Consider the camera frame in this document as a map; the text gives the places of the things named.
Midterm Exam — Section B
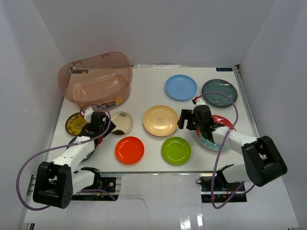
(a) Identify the dark teal ceramic plate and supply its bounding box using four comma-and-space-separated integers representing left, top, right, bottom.
202, 79, 238, 108

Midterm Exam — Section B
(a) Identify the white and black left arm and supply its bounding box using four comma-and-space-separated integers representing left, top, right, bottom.
33, 112, 116, 209

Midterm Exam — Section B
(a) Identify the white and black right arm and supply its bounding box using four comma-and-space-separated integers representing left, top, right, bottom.
177, 105, 288, 191

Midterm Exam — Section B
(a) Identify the pink translucent plastic bin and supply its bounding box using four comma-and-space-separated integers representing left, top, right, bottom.
58, 52, 133, 109

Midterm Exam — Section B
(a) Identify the blue and white porcelain plate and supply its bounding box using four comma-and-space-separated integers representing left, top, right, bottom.
68, 137, 94, 162

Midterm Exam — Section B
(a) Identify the beige plastic plate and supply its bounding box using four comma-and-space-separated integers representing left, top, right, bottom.
142, 105, 178, 137

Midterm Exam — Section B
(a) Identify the small blue label sticker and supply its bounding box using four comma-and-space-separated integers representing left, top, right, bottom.
216, 68, 233, 72

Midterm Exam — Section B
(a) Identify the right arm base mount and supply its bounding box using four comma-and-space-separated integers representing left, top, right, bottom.
196, 176, 247, 204

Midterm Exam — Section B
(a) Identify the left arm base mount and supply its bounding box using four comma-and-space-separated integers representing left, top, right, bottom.
72, 176, 121, 201

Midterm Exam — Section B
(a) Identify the red plate with teal waves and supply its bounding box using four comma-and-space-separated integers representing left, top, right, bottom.
196, 115, 233, 152

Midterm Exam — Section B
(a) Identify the orange plastic plate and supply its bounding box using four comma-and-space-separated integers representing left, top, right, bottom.
115, 136, 145, 164

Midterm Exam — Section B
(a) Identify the lime green plastic plate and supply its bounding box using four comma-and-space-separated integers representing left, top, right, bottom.
161, 137, 191, 165

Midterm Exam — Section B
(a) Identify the light blue plastic plate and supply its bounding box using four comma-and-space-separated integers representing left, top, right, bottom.
165, 74, 197, 101

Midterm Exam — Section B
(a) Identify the yellow and black patterned plate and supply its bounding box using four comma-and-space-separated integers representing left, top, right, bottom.
65, 113, 87, 136

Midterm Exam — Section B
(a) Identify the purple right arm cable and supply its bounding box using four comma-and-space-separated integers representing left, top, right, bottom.
194, 92, 255, 210

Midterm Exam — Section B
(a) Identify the cream plate with black flowers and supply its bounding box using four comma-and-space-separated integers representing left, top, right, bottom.
111, 111, 133, 135

